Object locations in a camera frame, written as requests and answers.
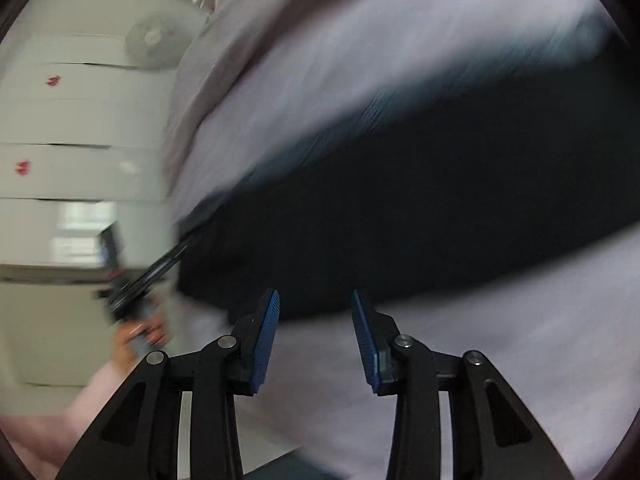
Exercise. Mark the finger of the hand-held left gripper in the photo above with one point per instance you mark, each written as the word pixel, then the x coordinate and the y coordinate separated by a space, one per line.
pixel 155 270

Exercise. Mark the black pants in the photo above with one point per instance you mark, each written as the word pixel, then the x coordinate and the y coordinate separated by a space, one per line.
pixel 400 210

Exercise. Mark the person's left hand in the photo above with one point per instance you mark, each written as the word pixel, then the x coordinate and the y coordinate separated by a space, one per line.
pixel 125 342

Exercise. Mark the person's left forearm pink sleeve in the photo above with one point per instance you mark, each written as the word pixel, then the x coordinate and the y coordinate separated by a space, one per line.
pixel 60 425

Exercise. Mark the lilac embossed blanket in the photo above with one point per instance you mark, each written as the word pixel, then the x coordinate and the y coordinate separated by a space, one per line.
pixel 400 35

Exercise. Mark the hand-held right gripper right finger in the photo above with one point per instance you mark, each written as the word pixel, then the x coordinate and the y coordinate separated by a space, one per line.
pixel 364 340

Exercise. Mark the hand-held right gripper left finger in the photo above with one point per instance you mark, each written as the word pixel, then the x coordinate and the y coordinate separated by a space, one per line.
pixel 265 330

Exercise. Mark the white electric fan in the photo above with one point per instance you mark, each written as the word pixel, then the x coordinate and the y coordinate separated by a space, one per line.
pixel 155 40

